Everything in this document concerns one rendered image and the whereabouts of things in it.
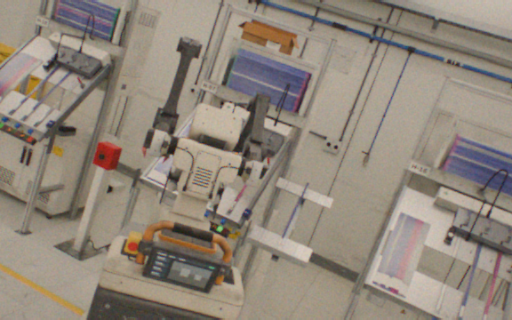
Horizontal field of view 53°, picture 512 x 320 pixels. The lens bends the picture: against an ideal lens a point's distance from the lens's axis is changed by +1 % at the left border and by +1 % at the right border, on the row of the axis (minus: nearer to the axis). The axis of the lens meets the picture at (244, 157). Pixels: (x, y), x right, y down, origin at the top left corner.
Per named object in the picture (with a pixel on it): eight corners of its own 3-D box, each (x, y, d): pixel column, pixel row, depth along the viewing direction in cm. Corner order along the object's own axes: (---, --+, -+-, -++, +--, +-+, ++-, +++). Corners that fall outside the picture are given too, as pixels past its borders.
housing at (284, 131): (285, 149, 335) (287, 136, 324) (220, 123, 349) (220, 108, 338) (291, 140, 340) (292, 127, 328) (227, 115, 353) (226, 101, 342)
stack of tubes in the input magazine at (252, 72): (294, 113, 324) (309, 72, 319) (224, 86, 338) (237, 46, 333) (299, 113, 336) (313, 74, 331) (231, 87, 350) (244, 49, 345)
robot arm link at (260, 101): (256, 84, 260) (275, 91, 262) (248, 102, 270) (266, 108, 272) (245, 149, 231) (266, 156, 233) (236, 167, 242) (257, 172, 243)
